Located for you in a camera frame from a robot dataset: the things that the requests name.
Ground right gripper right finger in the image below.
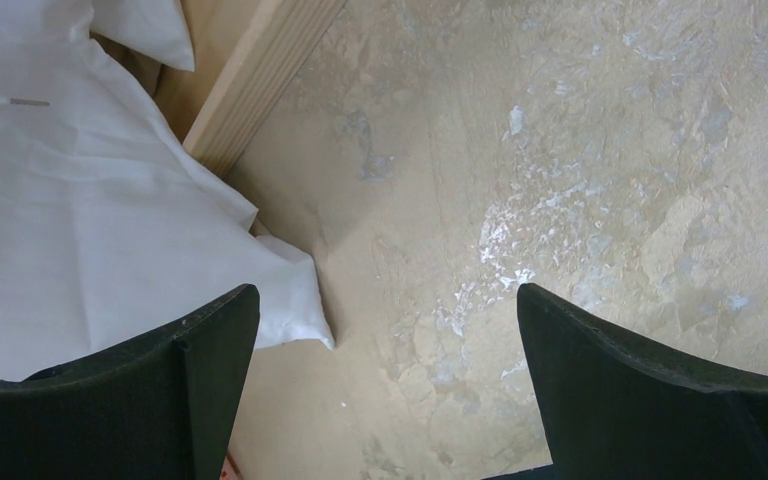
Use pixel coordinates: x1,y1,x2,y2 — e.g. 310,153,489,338
517,283,768,479

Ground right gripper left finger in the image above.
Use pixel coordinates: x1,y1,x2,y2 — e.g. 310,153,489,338
0,285,260,479

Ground white shorts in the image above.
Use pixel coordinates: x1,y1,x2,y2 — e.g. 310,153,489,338
0,1,334,381

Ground wooden clothes rack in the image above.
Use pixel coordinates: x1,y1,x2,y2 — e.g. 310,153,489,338
92,0,349,179

